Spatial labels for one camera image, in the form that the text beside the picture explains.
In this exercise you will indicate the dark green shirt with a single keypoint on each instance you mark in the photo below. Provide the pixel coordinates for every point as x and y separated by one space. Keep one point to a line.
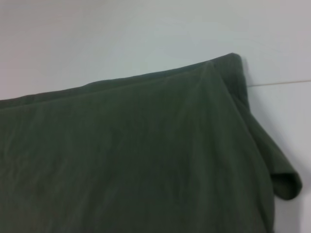
121 157

